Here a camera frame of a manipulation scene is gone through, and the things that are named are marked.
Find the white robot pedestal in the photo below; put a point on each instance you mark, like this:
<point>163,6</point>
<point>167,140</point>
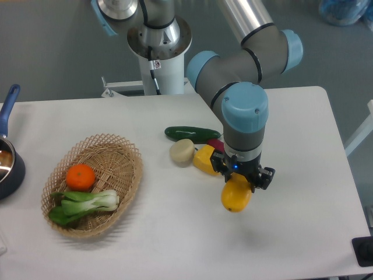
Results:
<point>160,53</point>

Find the white frame at right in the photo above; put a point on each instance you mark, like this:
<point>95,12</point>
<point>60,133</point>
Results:
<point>360,133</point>

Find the white base bracket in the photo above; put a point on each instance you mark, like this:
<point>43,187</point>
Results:
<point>116,89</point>

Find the beige round potato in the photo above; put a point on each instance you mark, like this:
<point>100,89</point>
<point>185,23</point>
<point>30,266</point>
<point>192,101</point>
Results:
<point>182,152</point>

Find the red vegetable piece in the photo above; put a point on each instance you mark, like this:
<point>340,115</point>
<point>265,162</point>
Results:
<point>217,144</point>

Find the blue handled saucepan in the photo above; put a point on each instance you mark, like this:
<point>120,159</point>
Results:
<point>12,165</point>

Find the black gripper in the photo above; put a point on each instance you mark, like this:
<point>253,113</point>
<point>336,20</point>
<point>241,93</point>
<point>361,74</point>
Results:
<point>243,162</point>

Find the dark green cucumber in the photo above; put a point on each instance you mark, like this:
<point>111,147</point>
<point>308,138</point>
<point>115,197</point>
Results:
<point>196,134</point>

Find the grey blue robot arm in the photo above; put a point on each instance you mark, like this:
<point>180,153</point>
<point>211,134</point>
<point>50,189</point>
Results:
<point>229,86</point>

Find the orange tangerine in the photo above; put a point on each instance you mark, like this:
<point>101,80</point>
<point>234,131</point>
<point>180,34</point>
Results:
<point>80,177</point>

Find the yellow bell pepper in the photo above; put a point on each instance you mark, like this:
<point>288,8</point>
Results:
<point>201,160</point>

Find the black device at edge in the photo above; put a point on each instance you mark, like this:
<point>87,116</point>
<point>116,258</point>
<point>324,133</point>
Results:
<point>363,250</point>

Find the blue plastic bag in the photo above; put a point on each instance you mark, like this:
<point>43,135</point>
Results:
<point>346,13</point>

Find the woven wicker basket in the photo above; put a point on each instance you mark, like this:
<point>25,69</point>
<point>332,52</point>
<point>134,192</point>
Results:
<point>117,165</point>

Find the yellow mango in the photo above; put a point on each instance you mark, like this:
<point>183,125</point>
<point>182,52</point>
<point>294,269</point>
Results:
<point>236,193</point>

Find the green bok choy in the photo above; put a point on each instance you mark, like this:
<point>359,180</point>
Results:
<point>75,205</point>

